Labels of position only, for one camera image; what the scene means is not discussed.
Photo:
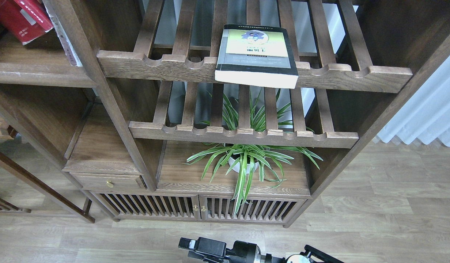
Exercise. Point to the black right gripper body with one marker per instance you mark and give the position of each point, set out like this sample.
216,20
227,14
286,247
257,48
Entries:
212,251

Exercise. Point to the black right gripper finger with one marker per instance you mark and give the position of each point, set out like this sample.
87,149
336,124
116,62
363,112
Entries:
188,244

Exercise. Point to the red cover book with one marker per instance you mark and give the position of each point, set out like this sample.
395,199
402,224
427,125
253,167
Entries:
25,19

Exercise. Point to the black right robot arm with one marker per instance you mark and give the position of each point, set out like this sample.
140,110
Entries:
310,255

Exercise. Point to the brass drawer knob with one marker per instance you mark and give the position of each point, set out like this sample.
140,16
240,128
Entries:
109,184

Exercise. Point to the green spider plant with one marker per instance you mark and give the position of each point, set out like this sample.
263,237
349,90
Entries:
248,158

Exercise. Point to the dark wooden bookshelf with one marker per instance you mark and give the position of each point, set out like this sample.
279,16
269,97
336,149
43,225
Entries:
146,99

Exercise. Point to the black and yellow book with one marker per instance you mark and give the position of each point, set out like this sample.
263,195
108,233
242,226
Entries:
256,55

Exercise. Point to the worn upright book spine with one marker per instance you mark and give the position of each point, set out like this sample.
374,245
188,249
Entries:
64,40

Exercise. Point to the white curtain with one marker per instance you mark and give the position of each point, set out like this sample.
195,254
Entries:
426,116

